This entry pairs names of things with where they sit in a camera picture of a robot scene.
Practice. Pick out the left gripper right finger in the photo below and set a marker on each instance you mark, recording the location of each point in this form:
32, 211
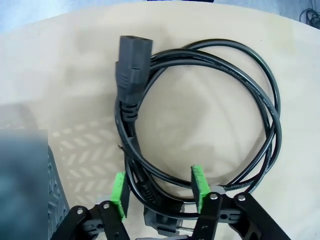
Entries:
200, 185

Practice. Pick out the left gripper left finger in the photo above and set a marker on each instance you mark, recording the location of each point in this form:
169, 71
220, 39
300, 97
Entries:
120, 195

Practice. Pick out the grey perforated plastic basket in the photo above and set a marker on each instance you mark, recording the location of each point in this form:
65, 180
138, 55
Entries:
56, 190

